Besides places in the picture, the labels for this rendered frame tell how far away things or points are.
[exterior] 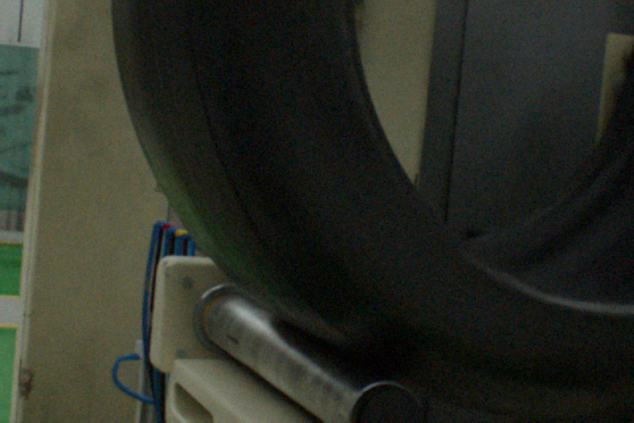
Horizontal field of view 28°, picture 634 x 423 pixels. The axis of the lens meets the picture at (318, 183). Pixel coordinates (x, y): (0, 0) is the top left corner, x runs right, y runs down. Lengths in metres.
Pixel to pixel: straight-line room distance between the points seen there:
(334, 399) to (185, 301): 0.31
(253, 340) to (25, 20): 9.04
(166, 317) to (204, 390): 0.11
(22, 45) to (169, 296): 8.84
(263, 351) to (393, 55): 0.34
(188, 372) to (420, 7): 0.39
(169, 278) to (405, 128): 0.26
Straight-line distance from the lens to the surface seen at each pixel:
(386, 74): 1.16
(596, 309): 0.82
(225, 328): 1.03
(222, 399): 0.97
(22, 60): 9.88
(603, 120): 1.41
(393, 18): 1.16
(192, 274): 1.09
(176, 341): 1.09
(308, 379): 0.85
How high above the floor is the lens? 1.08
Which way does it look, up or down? 3 degrees down
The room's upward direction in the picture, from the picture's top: 5 degrees clockwise
